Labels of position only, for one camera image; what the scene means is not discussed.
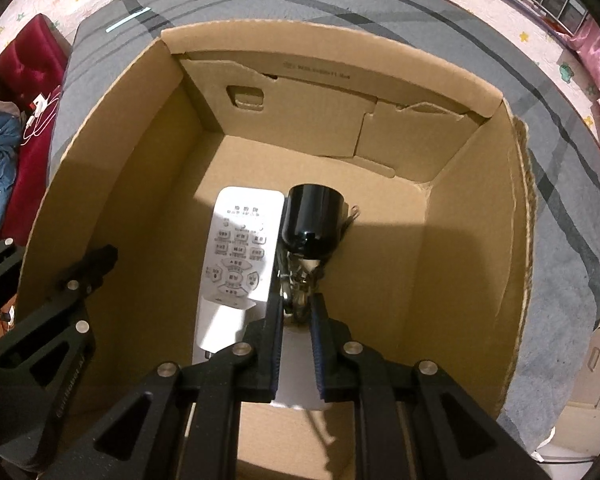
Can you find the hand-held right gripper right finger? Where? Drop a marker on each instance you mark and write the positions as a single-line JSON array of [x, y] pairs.
[[316, 355]]

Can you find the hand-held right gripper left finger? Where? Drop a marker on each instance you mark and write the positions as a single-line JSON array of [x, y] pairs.
[[279, 355]]

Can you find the metal key bunch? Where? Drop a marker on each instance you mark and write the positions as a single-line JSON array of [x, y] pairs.
[[297, 282]]

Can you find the white remote control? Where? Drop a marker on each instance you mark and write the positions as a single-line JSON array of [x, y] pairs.
[[240, 260]]

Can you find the black glossy cylinder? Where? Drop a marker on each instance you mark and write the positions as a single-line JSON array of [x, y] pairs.
[[312, 220]]

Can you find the brown cardboard box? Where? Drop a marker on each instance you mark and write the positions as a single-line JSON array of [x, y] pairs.
[[455, 260]]

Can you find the red tufted cushion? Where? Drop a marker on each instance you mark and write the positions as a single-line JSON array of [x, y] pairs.
[[30, 55]]

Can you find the grey plaid blanket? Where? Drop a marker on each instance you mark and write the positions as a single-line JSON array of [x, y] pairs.
[[555, 240]]

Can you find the beige drawer cabinet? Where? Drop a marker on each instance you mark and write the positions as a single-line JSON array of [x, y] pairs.
[[595, 360]]

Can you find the white blanket label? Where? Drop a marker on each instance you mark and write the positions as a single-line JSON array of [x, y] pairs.
[[127, 19]]

